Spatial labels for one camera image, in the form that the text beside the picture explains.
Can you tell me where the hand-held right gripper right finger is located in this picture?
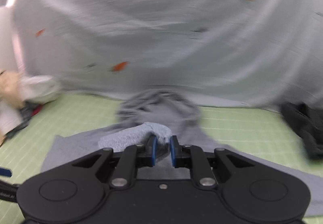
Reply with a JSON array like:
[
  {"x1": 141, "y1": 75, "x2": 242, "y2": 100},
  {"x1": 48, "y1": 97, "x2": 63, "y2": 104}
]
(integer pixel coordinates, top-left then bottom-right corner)
[{"x1": 170, "y1": 135, "x2": 255, "y2": 189}]

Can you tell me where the grey carrot print sheet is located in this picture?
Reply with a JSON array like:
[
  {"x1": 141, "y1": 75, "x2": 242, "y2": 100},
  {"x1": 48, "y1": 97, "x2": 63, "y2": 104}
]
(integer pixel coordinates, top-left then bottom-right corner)
[{"x1": 0, "y1": 0, "x2": 323, "y2": 113}]

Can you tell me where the black garment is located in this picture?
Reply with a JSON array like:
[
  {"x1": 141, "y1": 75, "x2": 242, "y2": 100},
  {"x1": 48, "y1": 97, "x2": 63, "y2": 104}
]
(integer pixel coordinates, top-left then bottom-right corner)
[{"x1": 280, "y1": 102, "x2": 323, "y2": 160}]

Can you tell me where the white garment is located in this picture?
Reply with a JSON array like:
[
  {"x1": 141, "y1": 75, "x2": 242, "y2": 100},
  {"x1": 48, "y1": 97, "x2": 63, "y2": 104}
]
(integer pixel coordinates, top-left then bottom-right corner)
[{"x1": 20, "y1": 75, "x2": 61, "y2": 103}]

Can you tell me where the plaid shirt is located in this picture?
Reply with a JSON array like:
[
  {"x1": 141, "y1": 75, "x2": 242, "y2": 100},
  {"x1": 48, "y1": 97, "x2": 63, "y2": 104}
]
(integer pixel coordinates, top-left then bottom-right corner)
[{"x1": 5, "y1": 106, "x2": 34, "y2": 139}]

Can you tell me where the grey knit garment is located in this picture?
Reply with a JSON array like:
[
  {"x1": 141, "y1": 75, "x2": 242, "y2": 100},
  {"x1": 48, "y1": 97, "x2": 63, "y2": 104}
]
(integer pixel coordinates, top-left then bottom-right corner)
[{"x1": 40, "y1": 89, "x2": 323, "y2": 219}]

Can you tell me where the red cloth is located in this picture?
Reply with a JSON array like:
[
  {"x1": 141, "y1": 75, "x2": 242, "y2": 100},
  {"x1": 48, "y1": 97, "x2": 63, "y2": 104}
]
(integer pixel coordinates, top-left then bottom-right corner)
[{"x1": 31, "y1": 104, "x2": 44, "y2": 116}]

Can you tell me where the green grid mat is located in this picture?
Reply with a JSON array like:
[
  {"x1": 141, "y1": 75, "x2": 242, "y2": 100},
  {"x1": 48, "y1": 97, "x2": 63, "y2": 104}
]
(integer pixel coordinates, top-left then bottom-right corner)
[{"x1": 0, "y1": 93, "x2": 323, "y2": 224}]

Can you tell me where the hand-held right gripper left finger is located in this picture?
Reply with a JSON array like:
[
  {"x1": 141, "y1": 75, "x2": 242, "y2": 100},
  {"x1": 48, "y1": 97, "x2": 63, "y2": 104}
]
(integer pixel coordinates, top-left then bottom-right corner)
[{"x1": 72, "y1": 136, "x2": 159, "y2": 188}]

